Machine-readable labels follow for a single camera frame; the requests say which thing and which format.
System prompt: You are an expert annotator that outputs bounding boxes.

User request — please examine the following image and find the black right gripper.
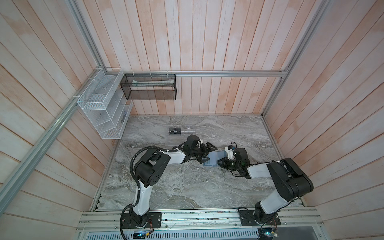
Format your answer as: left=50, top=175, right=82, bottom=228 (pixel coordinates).
left=215, top=156, right=240, bottom=171

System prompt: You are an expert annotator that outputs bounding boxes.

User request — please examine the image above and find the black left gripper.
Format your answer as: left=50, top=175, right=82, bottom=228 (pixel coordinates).
left=190, top=141, right=218, bottom=164

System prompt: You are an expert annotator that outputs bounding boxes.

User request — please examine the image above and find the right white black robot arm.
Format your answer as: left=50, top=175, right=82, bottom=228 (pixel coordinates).
left=217, top=147, right=314, bottom=224

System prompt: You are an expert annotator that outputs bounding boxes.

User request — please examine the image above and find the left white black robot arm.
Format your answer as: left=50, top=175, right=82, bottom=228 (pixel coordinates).
left=130, top=135, right=218, bottom=217

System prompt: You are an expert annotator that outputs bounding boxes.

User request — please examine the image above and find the clear acrylic card stand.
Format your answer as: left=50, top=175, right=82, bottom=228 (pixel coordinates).
left=168, top=126, right=196, bottom=137

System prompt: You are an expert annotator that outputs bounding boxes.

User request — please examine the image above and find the black card in stand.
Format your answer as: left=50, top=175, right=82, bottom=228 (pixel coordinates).
left=169, top=128, right=182, bottom=135

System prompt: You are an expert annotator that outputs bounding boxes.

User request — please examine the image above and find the black mesh basket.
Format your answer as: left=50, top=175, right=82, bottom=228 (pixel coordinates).
left=120, top=74, right=177, bottom=101

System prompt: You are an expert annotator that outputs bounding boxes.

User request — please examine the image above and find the white ventilation grille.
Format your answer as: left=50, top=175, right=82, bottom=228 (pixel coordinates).
left=85, top=229, right=259, bottom=240

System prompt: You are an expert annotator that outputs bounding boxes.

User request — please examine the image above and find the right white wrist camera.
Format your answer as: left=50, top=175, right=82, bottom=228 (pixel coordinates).
left=225, top=145, right=236, bottom=160

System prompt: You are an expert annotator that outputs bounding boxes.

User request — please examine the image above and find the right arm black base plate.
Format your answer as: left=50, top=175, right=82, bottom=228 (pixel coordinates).
left=238, top=209, right=281, bottom=226

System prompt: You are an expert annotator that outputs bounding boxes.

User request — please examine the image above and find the left black corrugated cable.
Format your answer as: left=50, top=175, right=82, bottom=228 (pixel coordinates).
left=119, top=145, right=178, bottom=240

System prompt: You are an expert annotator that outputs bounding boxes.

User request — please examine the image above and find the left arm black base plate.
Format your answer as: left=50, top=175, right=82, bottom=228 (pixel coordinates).
left=120, top=211, right=162, bottom=230

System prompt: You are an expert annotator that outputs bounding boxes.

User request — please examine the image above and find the white wire mesh shelf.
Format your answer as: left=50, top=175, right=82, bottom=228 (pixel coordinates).
left=78, top=68, right=133, bottom=140

